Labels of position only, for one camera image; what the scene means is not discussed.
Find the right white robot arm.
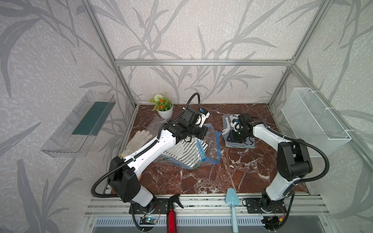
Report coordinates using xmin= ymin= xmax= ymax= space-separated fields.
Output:
xmin=228 ymin=114 xmax=330 ymax=202

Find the clear plastic wall shelf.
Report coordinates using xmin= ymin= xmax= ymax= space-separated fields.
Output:
xmin=41 ymin=91 xmax=116 ymax=158

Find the red spray bottle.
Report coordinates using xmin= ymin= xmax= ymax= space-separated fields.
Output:
xmin=167 ymin=194 xmax=184 ymax=233

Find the light blue garden trowel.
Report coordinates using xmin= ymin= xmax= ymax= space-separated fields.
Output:
xmin=225 ymin=188 xmax=240 ymax=233

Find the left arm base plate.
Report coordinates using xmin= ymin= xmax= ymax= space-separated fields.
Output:
xmin=129 ymin=198 xmax=169 ymax=215

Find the white pot with plant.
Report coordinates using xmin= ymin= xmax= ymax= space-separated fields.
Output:
xmin=149 ymin=92 xmax=173 ymax=120

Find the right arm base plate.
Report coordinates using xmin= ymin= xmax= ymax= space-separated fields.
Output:
xmin=242 ymin=198 xmax=287 ymax=214

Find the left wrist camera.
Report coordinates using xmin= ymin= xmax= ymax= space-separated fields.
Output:
xmin=195 ymin=108 xmax=210 ymax=128

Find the clear vacuum bag blue zipper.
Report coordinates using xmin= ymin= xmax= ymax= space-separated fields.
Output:
xmin=154 ymin=124 xmax=221 ymax=170

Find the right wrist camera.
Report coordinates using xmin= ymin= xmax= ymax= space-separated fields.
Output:
xmin=231 ymin=119 xmax=242 ymax=132

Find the white work glove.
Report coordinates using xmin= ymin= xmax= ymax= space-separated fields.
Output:
xmin=120 ymin=130 xmax=153 ymax=158

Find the aluminium cage frame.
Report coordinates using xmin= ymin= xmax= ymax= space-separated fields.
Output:
xmin=87 ymin=1 xmax=373 ymax=233

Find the black striped garment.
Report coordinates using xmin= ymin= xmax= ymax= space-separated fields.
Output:
xmin=161 ymin=138 xmax=208 ymax=170

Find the white wire wall basket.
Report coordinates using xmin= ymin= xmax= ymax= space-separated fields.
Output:
xmin=282 ymin=87 xmax=351 ymax=155

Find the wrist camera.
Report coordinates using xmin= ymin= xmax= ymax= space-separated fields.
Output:
xmin=231 ymin=119 xmax=242 ymax=132
xmin=195 ymin=108 xmax=210 ymax=128

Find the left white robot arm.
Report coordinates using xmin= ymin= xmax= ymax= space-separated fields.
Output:
xmin=91 ymin=107 xmax=210 ymax=207

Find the blue striped tank top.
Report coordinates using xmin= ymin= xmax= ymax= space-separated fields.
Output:
xmin=222 ymin=113 xmax=255 ymax=149

